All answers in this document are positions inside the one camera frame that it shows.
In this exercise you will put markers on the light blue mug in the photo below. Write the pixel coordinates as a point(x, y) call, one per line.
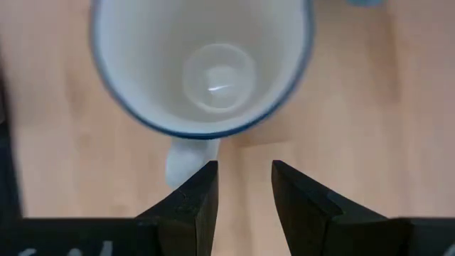
point(366, 2)

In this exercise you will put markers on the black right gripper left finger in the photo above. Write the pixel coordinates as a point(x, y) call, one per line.
point(192, 213)

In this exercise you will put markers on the blue and white patterned mug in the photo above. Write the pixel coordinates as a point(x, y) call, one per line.
point(142, 71)

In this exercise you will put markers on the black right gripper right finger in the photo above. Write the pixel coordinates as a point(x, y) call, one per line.
point(302, 213)

